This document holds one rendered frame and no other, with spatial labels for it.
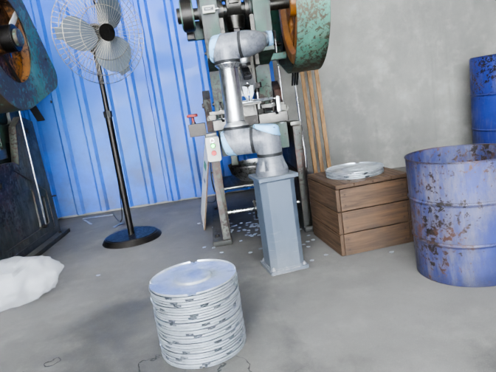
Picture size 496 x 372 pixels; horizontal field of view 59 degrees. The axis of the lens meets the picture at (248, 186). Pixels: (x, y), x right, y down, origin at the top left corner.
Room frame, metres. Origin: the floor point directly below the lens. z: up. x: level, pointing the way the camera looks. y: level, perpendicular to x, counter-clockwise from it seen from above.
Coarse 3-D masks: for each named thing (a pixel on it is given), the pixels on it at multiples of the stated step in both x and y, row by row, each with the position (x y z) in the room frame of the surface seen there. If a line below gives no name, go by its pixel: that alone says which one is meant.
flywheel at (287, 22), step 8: (288, 8) 2.77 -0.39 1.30; (280, 16) 3.05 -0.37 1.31; (288, 16) 2.98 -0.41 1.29; (296, 16) 2.73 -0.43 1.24; (280, 24) 3.09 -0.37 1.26; (288, 24) 3.01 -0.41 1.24; (296, 24) 2.76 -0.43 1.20; (288, 32) 3.01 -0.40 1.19; (296, 32) 2.79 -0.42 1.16; (288, 40) 2.98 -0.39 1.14; (296, 40) 2.81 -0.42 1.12; (288, 48) 2.92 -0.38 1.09; (288, 56) 2.95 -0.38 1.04
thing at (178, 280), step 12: (180, 264) 1.50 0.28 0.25; (204, 264) 1.47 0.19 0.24; (216, 264) 1.46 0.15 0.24; (228, 264) 1.44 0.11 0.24; (156, 276) 1.43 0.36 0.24; (168, 276) 1.41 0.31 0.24; (180, 276) 1.38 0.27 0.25; (192, 276) 1.36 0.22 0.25; (204, 276) 1.35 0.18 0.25; (216, 276) 1.35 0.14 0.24; (228, 276) 1.34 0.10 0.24; (156, 288) 1.32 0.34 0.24; (168, 288) 1.31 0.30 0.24; (180, 288) 1.30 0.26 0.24; (192, 288) 1.28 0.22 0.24; (204, 288) 1.27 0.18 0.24; (216, 288) 1.26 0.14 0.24
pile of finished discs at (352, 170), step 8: (328, 168) 2.29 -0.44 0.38; (336, 168) 2.27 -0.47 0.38; (344, 168) 2.20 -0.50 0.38; (352, 168) 2.17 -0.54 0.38; (360, 168) 2.15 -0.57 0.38; (368, 168) 2.14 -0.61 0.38; (376, 168) 2.08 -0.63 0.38; (328, 176) 2.21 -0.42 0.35; (336, 176) 2.12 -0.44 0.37; (344, 176) 2.11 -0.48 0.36; (352, 176) 2.07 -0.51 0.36; (360, 176) 2.07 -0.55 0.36; (368, 176) 2.07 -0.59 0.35
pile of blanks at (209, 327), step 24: (168, 312) 1.26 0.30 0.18; (192, 312) 1.23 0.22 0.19; (216, 312) 1.25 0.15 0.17; (240, 312) 1.34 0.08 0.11; (168, 336) 1.26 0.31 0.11; (192, 336) 1.24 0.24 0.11; (216, 336) 1.24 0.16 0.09; (240, 336) 1.32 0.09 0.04; (168, 360) 1.27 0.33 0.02; (192, 360) 1.23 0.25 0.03; (216, 360) 1.23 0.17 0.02
